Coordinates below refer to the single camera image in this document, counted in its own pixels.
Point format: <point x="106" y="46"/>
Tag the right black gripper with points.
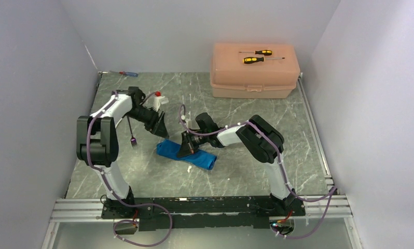
<point x="187" y="147"/>

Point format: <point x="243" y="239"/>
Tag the purple fork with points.
<point x="133" y="140"/>

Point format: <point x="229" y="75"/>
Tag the small black-handled screwdriver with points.
<point x="265" y="52"/>

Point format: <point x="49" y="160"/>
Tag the peach plastic toolbox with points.
<point x="272" y="79"/>

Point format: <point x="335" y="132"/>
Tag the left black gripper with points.
<point x="156" y="125"/>

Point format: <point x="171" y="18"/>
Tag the blue cloth napkin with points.
<point x="201" y="158"/>

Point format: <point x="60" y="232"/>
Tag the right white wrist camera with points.
<point x="186" y="122"/>

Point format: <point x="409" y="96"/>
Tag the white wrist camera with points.
<point x="158" y="101"/>
<point x="186" y="122"/>

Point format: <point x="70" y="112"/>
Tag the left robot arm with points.
<point x="97" y="142"/>

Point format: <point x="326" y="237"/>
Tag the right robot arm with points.
<point x="261" y="139"/>

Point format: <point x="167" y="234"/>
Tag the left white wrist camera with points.
<point x="158" y="101"/>

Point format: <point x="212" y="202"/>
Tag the blue red screwdriver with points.
<point x="130" y="74"/>

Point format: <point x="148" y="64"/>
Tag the yellow black screwdriver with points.
<point x="252" y="60"/>

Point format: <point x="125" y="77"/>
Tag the aluminium frame rail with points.
<point x="90" y="211"/>

